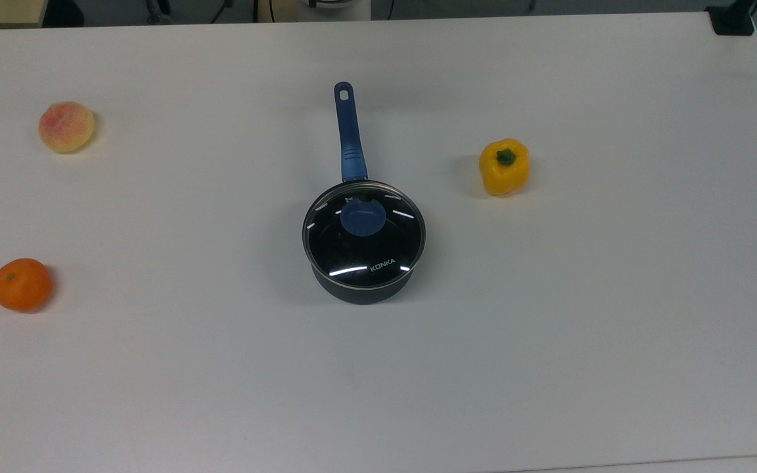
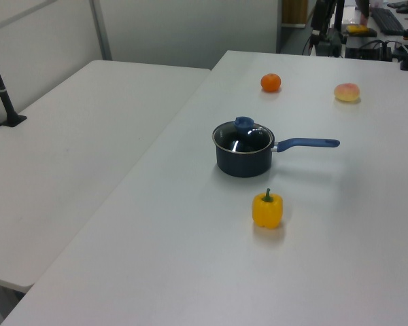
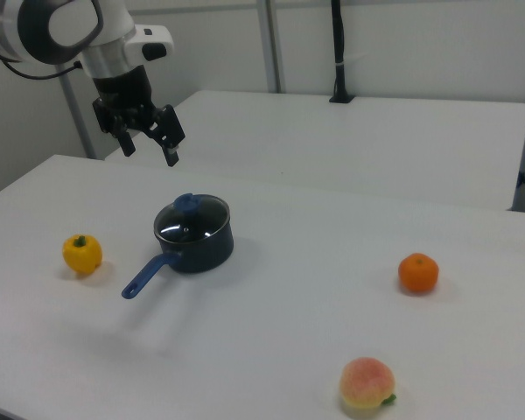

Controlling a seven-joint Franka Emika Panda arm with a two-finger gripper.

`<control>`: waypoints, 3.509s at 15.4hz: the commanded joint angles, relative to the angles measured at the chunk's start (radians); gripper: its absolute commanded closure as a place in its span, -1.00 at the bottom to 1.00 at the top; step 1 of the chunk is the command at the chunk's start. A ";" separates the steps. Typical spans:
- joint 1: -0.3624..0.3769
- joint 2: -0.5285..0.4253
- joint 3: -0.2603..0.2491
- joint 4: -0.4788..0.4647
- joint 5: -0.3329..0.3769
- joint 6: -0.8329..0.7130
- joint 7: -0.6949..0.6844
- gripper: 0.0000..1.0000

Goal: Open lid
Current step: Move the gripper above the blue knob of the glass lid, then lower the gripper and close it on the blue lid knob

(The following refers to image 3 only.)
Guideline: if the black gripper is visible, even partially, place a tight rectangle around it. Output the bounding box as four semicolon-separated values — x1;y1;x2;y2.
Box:
91;64;187;168

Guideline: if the glass lid with blue knob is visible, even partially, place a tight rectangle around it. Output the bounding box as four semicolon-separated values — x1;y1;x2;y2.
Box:
153;193;232;243

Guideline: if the dark blue saucepan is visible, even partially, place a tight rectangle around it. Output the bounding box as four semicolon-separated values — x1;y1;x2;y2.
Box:
121;194;235;301

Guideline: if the yellow bell pepper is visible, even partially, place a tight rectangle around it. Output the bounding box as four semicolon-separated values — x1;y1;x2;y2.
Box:
61;234;103;276

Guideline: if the white table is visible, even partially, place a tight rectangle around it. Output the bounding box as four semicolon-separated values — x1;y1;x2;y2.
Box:
103;89;525;213

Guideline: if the orange mandarin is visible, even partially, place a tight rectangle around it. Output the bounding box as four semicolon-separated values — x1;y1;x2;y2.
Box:
397;252;440;294

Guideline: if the pink yellow peach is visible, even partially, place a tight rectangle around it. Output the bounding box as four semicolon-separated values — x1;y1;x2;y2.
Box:
339;356;398;411

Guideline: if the grey partition post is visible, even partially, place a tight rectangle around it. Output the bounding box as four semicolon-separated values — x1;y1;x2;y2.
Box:
255;0;286;95
58;63;100;160

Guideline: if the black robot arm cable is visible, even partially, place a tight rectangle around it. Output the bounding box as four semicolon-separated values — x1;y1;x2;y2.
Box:
0;59;83;81

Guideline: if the black camera stand pole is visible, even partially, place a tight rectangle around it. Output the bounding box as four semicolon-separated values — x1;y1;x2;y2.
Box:
328;0;356;105

